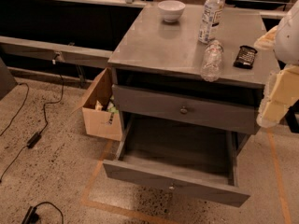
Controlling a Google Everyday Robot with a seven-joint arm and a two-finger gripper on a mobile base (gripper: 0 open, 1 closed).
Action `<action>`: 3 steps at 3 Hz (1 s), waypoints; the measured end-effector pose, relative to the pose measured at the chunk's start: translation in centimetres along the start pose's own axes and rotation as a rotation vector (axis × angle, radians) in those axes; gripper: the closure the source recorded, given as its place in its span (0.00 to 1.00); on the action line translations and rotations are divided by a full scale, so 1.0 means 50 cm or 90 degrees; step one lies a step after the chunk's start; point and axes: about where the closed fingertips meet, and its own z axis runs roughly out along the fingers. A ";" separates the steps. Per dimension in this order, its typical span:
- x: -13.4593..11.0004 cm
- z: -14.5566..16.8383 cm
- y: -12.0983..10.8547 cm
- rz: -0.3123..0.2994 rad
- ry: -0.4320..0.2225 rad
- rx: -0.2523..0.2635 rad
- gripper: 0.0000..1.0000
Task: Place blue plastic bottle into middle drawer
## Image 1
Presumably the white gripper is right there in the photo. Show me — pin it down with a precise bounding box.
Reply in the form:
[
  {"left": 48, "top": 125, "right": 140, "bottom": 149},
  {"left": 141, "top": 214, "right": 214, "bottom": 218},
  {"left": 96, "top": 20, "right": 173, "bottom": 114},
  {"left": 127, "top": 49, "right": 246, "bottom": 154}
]
[{"left": 254, "top": 0, "right": 299, "bottom": 128}]

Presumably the clear plastic bottle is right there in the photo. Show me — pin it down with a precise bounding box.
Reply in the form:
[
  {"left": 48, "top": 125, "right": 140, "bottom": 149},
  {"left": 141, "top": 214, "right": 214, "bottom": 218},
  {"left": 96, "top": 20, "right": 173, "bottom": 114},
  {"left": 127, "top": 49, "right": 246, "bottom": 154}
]
[
  {"left": 198, "top": 0, "right": 224, "bottom": 44},
  {"left": 200, "top": 40, "right": 223, "bottom": 82}
]

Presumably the closed grey upper drawer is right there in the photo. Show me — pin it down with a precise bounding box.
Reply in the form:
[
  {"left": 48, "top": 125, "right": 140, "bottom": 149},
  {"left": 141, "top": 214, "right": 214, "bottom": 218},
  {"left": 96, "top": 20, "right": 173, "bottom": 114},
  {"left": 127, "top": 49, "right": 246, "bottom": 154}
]
[{"left": 112, "top": 85, "right": 258, "bottom": 134}]

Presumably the lying clear plastic bottle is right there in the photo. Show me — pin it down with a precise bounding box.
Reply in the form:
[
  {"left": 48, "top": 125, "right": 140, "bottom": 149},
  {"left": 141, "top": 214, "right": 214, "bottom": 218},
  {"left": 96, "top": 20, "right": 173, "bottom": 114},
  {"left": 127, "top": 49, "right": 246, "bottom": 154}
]
[{"left": 200, "top": 40, "right": 223, "bottom": 82}]

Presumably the grey drawer cabinet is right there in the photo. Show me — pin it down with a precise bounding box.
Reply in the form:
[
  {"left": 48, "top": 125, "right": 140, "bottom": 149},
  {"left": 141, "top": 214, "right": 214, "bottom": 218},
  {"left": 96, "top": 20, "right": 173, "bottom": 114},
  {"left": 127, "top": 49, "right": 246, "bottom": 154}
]
[{"left": 104, "top": 4, "right": 279, "bottom": 207}]

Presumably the open grey middle drawer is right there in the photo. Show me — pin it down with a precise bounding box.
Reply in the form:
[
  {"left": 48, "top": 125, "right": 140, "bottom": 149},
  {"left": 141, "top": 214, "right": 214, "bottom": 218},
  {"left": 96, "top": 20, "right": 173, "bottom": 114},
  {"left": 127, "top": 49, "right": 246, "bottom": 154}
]
[{"left": 102, "top": 113, "right": 251, "bottom": 208}]

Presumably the white ceramic bowl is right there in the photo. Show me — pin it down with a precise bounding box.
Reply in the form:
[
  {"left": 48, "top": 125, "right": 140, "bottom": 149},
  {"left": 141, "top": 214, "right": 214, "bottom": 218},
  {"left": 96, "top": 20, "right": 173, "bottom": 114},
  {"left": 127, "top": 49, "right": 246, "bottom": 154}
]
[{"left": 158, "top": 0, "right": 186, "bottom": 22}]

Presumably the cardboard box with items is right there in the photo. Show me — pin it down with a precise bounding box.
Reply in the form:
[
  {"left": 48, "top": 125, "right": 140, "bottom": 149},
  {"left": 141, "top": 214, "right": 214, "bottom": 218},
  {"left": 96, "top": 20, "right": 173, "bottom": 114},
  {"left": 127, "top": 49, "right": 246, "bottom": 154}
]
[{"left": 72, "top": 68, "right": 122, "bottom": 141}]

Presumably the black power adapter with cable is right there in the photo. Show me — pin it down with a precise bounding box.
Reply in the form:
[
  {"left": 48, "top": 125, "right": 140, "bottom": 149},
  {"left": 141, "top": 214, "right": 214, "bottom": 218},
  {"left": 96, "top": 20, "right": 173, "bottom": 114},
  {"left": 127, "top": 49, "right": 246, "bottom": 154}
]
[{"left": 0, "top": 52, "right": 64, "bottom": 182}]

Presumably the black plug with cable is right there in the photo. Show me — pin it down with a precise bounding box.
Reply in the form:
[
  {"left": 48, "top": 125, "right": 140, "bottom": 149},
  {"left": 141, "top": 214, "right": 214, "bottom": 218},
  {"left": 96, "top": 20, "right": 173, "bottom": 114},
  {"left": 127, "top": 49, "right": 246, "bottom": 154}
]
[{"left": 21, "top": 201, "right": 64, "bottom": 224}]

